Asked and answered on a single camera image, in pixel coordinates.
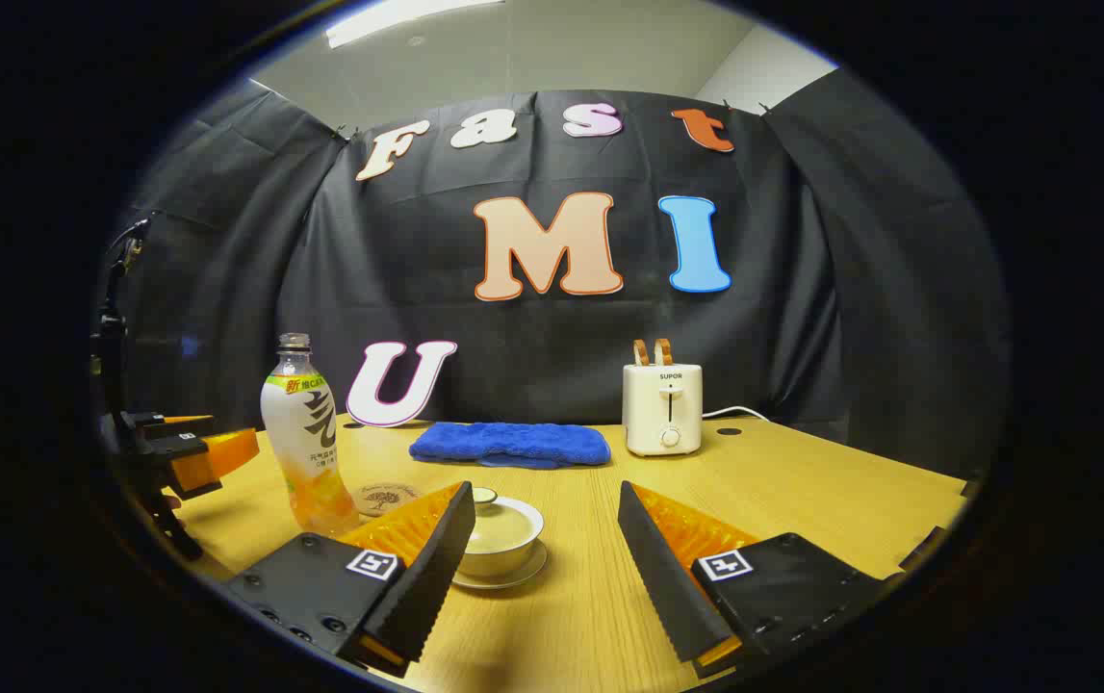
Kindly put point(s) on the cream toaster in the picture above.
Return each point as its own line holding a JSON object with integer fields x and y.
{"x": 662, "y": 414}

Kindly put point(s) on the white saucer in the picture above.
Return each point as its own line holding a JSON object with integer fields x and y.
{"x": 525, "y": 580}

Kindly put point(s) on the black stand with clamp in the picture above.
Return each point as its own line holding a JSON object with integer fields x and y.
{"x": 111, "y": 366}

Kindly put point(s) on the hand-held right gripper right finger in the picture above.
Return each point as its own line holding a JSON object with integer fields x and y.
{"x": 662, "y": 577}

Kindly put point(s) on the toast slice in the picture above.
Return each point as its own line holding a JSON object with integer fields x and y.
{"x": 663, "y": 352}
{"x": 642, "y": 353}

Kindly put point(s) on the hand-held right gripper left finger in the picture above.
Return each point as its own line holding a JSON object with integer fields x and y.
{"x": 431, "y": 568}

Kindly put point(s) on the black backdrop cloth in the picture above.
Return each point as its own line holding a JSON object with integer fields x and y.
{"x": 802, "y": 289}

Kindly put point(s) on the blue folded towel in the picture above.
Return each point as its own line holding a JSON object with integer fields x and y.
{"x": 513, "y": 445}

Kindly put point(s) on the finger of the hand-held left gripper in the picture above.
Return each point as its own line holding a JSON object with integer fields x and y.
{"x": 166, "y": 450}
{"x": 142, "y": 425}

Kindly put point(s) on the water bottle with orange label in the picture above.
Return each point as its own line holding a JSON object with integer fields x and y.
{"x": 306, "y": 433}

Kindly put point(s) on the round cork coaster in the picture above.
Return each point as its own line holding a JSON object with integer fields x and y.
{"x": 386, "y": 499}

